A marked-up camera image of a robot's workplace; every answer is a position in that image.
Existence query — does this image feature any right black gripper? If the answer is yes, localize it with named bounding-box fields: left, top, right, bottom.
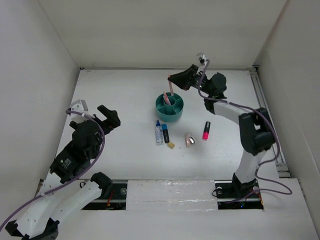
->
left=168, top=64, right=213, bottom=96

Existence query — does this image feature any orange marker pen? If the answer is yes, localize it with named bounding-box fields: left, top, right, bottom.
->
left=167, top=74, right=174, bottom=97

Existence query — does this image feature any yellow eraser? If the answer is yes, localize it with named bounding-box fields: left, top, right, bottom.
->
left=167, top=142, right=175, bottom=149

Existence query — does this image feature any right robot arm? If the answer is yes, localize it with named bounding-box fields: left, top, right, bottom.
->
left=168, top=65, right=275, bottom=199

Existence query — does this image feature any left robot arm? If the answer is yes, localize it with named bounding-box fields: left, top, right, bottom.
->
left=0, top=105, right=121, bottom=240

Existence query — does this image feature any teal round compartment organizer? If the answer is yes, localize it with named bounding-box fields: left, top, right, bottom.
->
left=155, top=92, right=184, bottom=123

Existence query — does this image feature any clear spray bottle blue cap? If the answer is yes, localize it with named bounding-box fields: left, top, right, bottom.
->
left=155, top=120, right=163, bottom=145

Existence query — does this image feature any black marker blue cap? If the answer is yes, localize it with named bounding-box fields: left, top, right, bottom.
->
left=161, top=123, right=170, bottom=144

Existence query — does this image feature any black pink highlighter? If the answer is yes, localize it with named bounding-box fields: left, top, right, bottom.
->
left=202, top=121, right=211, bottom=141

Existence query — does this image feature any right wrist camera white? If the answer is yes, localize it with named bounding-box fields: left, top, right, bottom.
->
left=196, top=52, right=210, bottom=75

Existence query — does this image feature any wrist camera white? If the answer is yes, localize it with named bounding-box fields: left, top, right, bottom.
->
left=66, top=99, right=88, bottom=124
left=196, top=52, right=210, bottom=75

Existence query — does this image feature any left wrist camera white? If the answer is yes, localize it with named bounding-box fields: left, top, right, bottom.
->
left=66, top=99, right=88, bottom=124

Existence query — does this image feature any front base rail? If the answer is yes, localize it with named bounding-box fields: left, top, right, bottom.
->
left=84, top=180, right=264, bottom=212

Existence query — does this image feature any aluminium rail right side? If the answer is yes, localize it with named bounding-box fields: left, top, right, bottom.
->
left=249, top=65, right=291, bottom=178

